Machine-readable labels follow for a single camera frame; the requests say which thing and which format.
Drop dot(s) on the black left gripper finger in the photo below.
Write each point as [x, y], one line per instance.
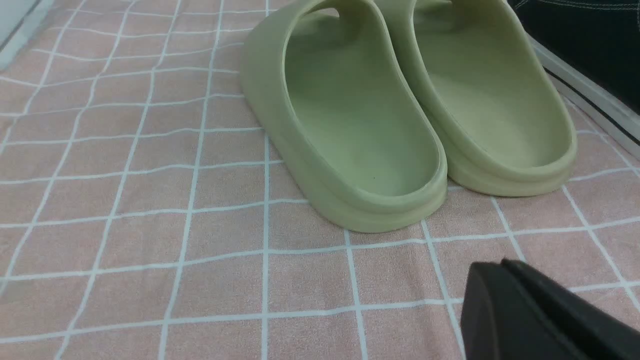
[512, 311]

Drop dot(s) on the right green foam slipper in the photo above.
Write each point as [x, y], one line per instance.
[469, 63]

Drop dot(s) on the green foam slipper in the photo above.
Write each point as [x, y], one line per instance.
[323, 80]
[469, 63]

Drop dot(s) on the left black canvas sneaker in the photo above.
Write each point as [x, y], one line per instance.
[591, 49]

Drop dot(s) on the left green foam slipper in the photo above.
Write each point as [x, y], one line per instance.
[323, 80]

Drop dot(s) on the pink checkered tablecloth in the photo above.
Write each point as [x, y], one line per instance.
[144, 215]

